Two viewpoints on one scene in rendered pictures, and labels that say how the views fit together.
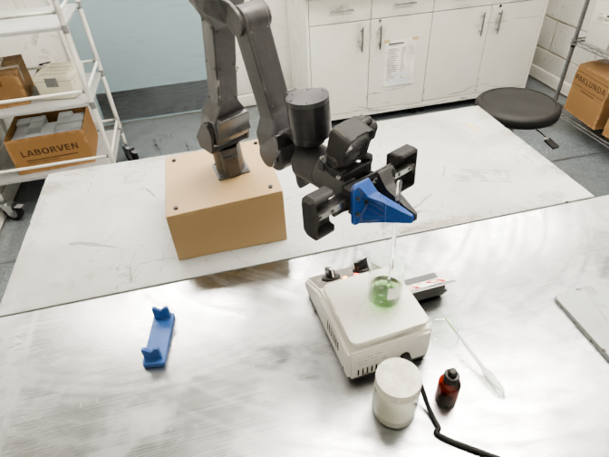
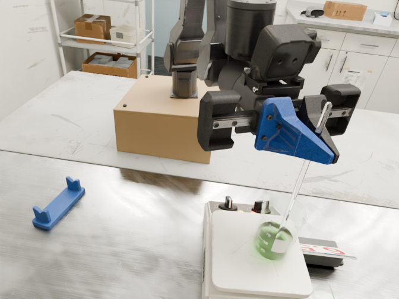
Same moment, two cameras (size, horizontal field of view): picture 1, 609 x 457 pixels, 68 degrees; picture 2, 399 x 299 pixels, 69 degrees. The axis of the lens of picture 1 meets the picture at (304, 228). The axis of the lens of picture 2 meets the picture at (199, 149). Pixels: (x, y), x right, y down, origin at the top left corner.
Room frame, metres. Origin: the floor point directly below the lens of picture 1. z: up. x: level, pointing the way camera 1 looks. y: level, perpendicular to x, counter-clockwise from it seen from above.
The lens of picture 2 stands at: (0.18, -0.07, 1.30)
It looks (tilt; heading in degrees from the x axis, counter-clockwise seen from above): 35 degrees down; 15
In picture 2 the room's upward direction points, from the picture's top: 6 degrees clockwise
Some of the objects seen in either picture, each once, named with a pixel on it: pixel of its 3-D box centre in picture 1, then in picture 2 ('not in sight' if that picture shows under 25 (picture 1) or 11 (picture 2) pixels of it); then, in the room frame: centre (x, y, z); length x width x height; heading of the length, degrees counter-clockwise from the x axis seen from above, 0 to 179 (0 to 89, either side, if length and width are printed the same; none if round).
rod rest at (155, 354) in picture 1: (157, 334); (59, 200); (0.46, 0.24, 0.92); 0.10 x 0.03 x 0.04; 1
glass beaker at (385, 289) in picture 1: (384, 279); (275, 226); (0.45, -0.11, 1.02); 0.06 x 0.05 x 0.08; 43
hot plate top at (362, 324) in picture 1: (373, 304); (256, 248); (0.44, -0.09, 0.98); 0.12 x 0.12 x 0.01; 16
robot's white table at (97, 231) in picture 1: (306, 309); (218, 232); (0.89, 0.01, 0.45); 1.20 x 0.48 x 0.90; 102
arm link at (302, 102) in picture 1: (300, 129); (238, 45); (0.59, 0.00, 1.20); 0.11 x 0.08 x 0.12; 37
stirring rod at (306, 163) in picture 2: (393, 244); (297, 188); (0.44, -0.11, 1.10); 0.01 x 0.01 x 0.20
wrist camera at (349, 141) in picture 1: (348, 142); (281, 57); (0.51, -0.06, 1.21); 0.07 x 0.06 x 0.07; 129
